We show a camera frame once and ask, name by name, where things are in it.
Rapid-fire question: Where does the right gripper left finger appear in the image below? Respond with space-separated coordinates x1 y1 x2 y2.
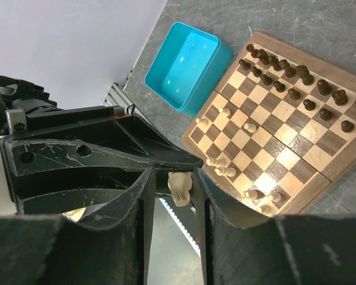
0 167 156 284

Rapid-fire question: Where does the wooden chess board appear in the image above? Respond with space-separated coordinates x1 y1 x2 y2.
182 32 356 216

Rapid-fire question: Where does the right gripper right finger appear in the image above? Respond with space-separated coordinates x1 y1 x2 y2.
192 169 356 284

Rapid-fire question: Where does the white chess pawn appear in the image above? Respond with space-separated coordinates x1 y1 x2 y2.
268 192 282 202
218 107 231 117
195 118 209 126
244 123 257 133

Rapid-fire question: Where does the blue plastic bin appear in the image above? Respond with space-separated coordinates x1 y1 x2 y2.
145 22 233 116

